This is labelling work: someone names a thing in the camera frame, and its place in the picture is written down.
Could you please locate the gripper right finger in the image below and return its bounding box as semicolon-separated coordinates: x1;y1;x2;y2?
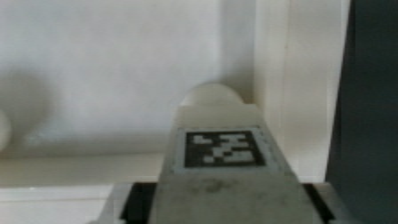
302;183;356;224

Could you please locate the white table leg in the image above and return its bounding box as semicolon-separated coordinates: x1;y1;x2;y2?
149;84;322;224

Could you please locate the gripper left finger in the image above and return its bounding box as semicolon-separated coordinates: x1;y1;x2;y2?
87;181;160;224

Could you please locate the white square table top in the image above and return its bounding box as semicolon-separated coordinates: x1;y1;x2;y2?
0;0;352;224

